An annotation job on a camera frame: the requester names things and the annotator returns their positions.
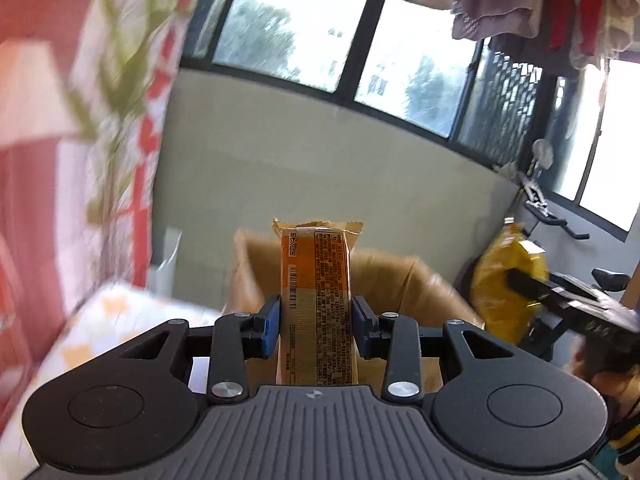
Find red hanging garment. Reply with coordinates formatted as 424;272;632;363
546;0;618;55

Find checked tablecloth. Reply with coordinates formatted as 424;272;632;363
44;281;227;397

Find black exercise bike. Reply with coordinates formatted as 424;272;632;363
517;137;632;361

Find cream hanging towel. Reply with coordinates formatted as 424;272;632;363
569;0;640;72

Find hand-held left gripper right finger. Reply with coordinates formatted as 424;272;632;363
350;295;517;405

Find brown cardboard box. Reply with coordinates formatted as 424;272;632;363
222;227;487;392

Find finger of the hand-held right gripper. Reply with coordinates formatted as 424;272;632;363
506;267;568;311

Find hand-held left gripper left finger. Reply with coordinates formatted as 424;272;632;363
119;294;283;405

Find red printed plant backdrop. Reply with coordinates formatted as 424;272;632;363
0;0;203;413

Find mauve hanging garment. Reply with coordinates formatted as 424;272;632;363
451;0;546;42

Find black window grille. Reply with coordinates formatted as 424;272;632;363
456;39;544;172

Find person's right hand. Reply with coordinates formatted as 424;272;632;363
572;342;640;413

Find yellow snack bag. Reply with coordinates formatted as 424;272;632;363
472;219;551;347

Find orange snack packet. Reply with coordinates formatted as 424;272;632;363
272;217;365;389

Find black framed window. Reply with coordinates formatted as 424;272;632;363
181;0;640;247

